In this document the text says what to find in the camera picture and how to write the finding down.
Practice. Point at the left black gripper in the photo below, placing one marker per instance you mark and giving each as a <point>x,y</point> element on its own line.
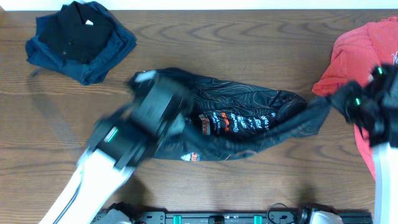
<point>176,122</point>

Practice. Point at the folded dark blue garment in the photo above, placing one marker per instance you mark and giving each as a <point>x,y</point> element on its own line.
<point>120,43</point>

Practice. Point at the red t-shirt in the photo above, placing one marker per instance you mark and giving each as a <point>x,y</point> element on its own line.
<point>356,53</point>

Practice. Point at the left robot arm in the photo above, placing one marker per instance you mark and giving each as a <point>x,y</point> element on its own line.
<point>119,143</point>

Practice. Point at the black patterned jersey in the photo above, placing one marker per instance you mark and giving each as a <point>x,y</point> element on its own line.
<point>231,120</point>

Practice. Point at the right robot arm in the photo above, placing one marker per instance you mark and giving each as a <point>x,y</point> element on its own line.
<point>384,149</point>

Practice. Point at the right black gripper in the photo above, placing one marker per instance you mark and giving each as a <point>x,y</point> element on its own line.
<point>339,98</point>

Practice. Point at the folded black shirt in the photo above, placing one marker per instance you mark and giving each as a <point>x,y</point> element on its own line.
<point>77,32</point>

